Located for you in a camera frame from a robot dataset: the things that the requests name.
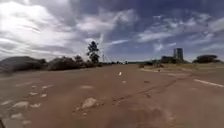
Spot tall dark tree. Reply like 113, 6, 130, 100
86, 40, 101, 65

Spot dry brown shrubs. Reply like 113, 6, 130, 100
137, 62, 165, 69

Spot reddish brown asphalt road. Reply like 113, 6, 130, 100
0, 64, 224, 128

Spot row of bushes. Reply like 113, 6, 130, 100
13, 54, 118, 72

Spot low building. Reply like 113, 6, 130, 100
160, 55, 178, 65

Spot tall building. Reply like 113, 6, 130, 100
173, 47, 184, 61

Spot dry grass verge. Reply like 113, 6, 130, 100
132, 62, 224, 74

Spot broad dark tree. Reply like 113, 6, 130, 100
192, 54, 222, 65

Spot grey hill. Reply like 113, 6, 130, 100
0, 55, 48, 74

